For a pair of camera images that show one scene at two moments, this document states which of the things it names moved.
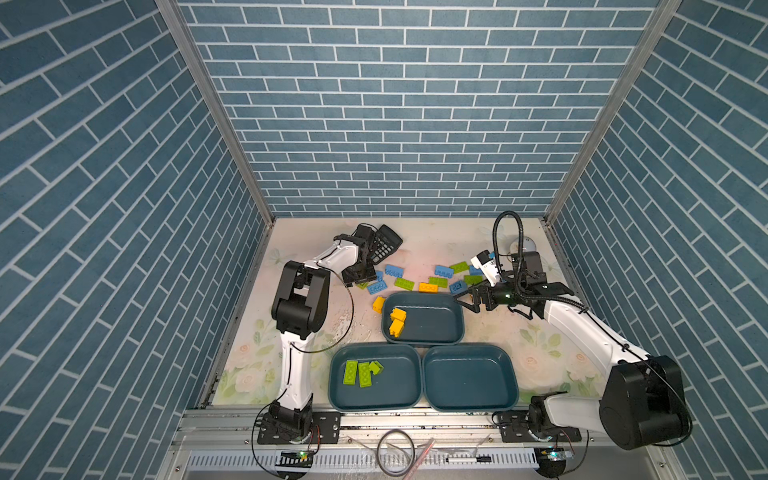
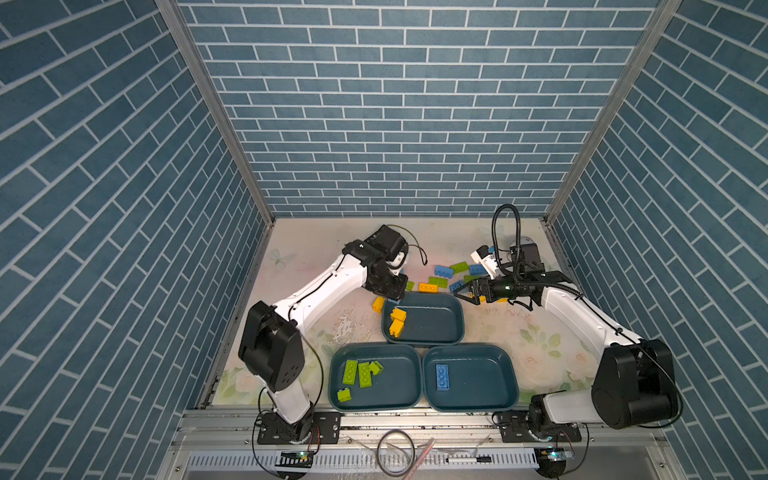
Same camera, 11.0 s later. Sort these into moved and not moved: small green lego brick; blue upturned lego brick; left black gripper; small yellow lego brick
Moved: left black gripper; blue upturned lego brick
Not moved: small green lego brick; small yellow lego brick
